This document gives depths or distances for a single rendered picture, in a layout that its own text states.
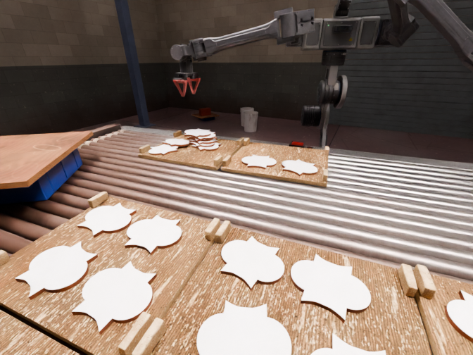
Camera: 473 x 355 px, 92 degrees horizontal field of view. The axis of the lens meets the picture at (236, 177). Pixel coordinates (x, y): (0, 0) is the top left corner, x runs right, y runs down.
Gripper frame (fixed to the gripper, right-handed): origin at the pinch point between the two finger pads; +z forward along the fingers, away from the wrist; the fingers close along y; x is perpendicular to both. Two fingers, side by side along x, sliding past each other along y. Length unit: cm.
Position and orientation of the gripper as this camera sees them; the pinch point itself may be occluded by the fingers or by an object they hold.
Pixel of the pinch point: (188, 93)
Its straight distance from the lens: 120.3
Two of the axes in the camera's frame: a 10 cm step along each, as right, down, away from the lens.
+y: -3.6, 4.3, -8.3
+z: -0.1, 8.8, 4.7
